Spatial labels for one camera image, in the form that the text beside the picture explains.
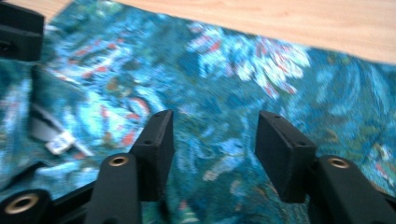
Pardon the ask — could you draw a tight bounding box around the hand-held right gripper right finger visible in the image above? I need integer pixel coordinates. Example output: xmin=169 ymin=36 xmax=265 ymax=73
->
xmin=254 ymin=110 xmax=318 ymax=204

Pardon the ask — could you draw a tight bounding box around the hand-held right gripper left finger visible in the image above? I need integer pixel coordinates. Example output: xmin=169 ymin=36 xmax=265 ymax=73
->
xmin=128 ymin=108 xmax=176 ymax=203

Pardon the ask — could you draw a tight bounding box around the teal floral button shirt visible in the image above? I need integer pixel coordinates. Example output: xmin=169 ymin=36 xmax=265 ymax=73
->
xmin=0 ymin=0 xmax=396 ymax=224

